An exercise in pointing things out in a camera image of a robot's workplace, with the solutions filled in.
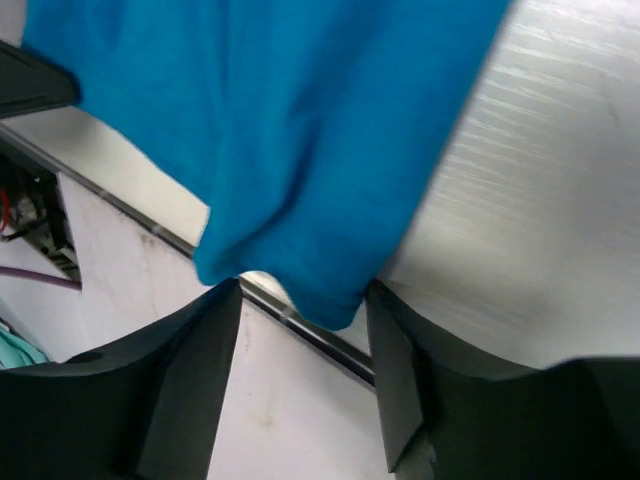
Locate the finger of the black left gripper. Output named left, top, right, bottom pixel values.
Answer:
left=0, top=41, right=80, bottom=119

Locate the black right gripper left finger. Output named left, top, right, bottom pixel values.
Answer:
left=1, top=279, right=242, bottom=479

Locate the folded light blue t-shirt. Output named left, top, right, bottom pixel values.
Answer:
left=0, top=327, right=50, bottom=370

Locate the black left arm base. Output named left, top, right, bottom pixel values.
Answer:
left=1, top=138, right=81, bottom=290

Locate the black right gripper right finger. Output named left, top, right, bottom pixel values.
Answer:
left=366, top=281, right=639, bottom=479

